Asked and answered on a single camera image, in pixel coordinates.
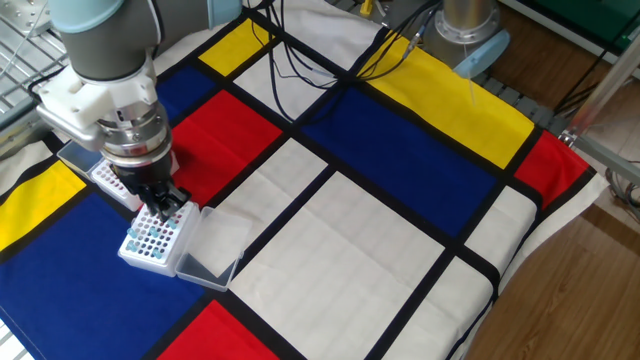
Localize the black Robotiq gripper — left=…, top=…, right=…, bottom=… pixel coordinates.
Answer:
left=112, top=152, right=193, bottom=224

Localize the white pipette tip box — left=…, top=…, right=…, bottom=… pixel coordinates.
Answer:
left=117, top=199, right=254, bottom=294
left=57, top=141, right=180, bottom=213

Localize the silver wrist coupling flange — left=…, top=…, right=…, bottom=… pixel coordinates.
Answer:
left=99, top=99, right=174, bottom=169

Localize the Mondrian pattern colour-block tablecloth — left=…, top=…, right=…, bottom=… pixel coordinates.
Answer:
left=0, top=0, right=611, bottom=360

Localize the perforated metal plate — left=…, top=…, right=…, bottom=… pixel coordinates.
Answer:
left=0, top=0, right=51, bottom=36

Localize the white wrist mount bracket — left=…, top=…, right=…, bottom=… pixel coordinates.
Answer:
left=35, top=54, right=160, bottom=154

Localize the black cable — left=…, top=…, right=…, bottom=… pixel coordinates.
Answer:
left=349, top=0, right=446, bottom=81
left=249, top=0, right=351, bottom=124

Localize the grey cable silver connector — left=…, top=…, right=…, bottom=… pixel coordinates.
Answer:
left=279, top=19, right=436, bottom=91

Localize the aluminium frame beam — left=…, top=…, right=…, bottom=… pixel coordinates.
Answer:
left=559, top=130, right=640, bottom=186

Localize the aluminium frame post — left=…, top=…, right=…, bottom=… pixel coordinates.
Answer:
left=567, top=29, right=640, bottom=136

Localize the grey cable bundle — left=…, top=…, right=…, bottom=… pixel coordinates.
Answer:
left=603, top=159, right=640, bottom=224

